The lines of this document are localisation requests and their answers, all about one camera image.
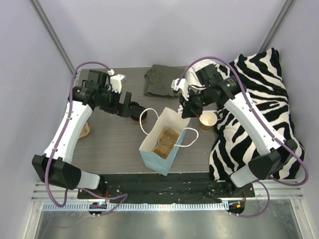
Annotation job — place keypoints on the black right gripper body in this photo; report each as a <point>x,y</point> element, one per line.
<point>189,109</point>

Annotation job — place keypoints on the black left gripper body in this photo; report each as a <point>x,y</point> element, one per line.
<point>125,104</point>

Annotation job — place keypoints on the brown paper coffee cup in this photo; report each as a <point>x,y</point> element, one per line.
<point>137,122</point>

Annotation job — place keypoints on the brown cardboard cup carrier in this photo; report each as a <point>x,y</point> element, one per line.
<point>165,143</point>

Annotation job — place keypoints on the light blue paper bag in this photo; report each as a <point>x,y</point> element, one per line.
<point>167,119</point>

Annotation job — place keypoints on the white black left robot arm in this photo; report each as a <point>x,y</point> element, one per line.
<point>100,90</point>

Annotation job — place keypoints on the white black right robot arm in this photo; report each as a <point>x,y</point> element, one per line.
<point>275,150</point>

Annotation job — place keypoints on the white paper straws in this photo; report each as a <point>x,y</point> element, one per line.
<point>180,110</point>

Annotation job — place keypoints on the white bucket hat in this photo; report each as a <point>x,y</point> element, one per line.
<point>191,76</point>

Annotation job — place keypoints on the olive green folded cloth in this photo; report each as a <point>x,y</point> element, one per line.
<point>158,81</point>

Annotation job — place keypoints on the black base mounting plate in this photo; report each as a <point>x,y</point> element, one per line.
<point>179,188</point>

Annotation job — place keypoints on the zebra striped blanket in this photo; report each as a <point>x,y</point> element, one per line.
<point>261,74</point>

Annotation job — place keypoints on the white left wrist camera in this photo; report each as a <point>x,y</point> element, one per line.
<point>115,81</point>

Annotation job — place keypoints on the white slotted cable duct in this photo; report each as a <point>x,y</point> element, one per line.
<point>92,206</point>

